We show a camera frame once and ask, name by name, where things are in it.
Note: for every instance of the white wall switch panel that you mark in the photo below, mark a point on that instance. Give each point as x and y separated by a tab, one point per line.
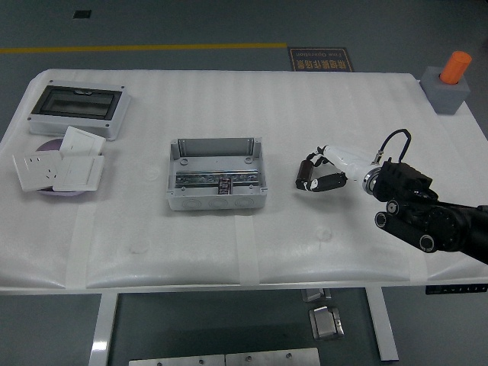
80	172
82	142

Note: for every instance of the white foam table mat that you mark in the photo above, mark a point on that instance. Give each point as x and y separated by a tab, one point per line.
236	114

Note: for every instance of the open grey junction box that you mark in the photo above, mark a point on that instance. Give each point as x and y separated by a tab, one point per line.
215	160

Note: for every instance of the grey distribution box dark window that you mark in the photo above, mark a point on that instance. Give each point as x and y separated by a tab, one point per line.
76	108

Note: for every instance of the grey metal base plate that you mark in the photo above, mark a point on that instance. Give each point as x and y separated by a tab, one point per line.
272	357
177	360

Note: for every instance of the white table leg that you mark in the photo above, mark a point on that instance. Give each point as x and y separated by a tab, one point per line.
383	328
101	328

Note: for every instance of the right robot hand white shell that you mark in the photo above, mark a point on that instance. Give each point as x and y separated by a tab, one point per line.
347	159

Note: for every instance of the grey foam block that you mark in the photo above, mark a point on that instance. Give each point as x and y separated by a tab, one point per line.
446	93

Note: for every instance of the orange cylinder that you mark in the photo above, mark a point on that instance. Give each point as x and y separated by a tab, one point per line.
454	68

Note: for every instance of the small silver metal block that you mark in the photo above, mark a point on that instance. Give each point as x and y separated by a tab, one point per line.
315	294

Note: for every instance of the black floor hatch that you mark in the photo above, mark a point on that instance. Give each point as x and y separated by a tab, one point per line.
82	14

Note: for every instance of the large silver metal block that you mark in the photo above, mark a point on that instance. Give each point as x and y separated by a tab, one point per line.
326	324

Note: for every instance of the purple round plate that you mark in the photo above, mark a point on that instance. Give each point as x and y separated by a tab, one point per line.
49	146

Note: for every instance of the white wall socket panel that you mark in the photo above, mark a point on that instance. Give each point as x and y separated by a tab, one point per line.
38	171

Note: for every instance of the black table control panel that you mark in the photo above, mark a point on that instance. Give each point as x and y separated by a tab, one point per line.
455	289

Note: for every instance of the dark floor sign mat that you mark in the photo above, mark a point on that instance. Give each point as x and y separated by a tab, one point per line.
320	60

